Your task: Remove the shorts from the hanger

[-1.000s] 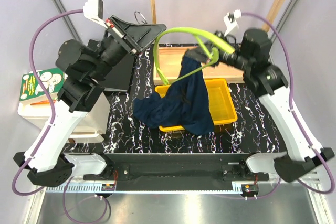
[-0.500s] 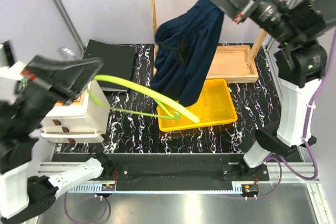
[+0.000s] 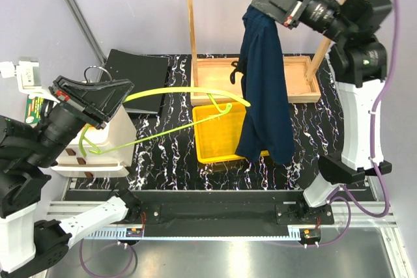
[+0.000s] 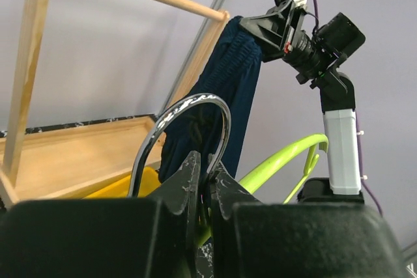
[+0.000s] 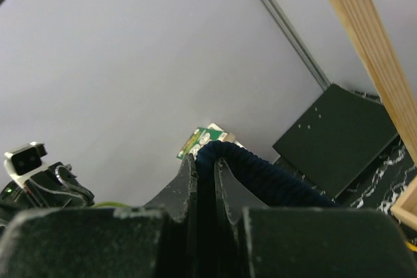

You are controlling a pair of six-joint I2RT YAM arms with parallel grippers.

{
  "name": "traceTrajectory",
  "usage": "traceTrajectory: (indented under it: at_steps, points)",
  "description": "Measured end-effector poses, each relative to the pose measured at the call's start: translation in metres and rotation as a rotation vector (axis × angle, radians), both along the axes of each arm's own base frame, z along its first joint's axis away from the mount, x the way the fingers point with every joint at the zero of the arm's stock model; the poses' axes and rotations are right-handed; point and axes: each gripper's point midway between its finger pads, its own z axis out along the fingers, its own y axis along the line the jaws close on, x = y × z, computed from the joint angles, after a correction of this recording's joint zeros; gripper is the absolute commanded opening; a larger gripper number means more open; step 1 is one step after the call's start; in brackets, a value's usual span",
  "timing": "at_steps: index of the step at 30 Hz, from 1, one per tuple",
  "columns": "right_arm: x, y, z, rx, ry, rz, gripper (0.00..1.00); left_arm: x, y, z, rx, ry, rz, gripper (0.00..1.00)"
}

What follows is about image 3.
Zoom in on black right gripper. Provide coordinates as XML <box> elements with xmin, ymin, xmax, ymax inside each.
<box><xmin>251</xmin><ymin>0</ymin><xmax>352</xmax><ymax>43</ymax></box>

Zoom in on wooden clothes rack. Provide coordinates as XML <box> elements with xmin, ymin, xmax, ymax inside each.
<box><xmin>182</xmin><ymin>0</ymin><xmax>372</xmax><ymax>107</ymax></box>

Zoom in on navy blue shorts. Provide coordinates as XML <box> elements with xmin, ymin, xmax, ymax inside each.
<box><xmin>230</xmin><ymin>6</ymin><xmax>295</xmax><ymax>164</ymax></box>

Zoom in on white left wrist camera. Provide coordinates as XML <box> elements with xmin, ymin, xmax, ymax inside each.
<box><xmin>1</xmin><ymin>60</ymin><xmax>44</xmax><ymax>95</ymax></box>

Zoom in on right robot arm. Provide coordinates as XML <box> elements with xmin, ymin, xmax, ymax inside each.
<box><xmin>252</xmin><ymin>0</ymin><xmax>392</xmax><ymax>224</ymax></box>

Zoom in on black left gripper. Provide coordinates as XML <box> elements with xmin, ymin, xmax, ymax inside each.
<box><xmin>28</xmin><ymin>72</ymin><xmax>137</xmax><ymax>165</ymax></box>

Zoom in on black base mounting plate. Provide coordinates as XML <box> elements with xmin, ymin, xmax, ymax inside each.
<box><xmin>61</xmin><ymin>189</ymin><xmax>375</xmax><ymax>239</ymax></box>

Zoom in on yellow plastic tray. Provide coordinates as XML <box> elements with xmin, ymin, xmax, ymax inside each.
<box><xmin>192</xmin><ymin>102</ymin><xmax>271</xmax><ymax>164</ymax></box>

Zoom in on green printed cardboard box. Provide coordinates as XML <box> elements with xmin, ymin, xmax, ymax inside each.
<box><xmin>24</xmin><ymin>95</ymin><xmax>46</xmax><ymax>126</ymax></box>

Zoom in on black foam board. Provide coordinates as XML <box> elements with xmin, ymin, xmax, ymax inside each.
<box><xmin>104</xmin><ymin>49</ymin><xmax>171</xmax><ymax>115</ymax></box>

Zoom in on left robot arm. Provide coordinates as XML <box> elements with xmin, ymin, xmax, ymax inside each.
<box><xmin>1</xmin><ymin>76</ymin><xmax>141</xmax><ymax>277</ymax></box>

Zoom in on left aluminium frame post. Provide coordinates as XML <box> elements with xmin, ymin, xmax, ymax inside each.
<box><xmin>65</xmin><ymin>0</ymin><xmax>106</xmax><ymax>64</ymax></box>

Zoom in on neon yellow clothes hanger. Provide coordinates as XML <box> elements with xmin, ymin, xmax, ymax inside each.
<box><xmin>78</xmin><ymin>66</ymin><xmax>252</xmax><ymax>157</ymax></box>

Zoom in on white plastic container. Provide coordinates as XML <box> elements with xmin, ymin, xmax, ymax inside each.
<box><xmin>52</xmin><ymin>107</ymin><xmax>136</xmax><ymax>178</ymax></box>

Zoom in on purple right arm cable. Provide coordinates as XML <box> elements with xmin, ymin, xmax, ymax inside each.
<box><xmin>270</xmin><ymin>0</ymin><xmax>401</xmax><ymax>248</ymax></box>

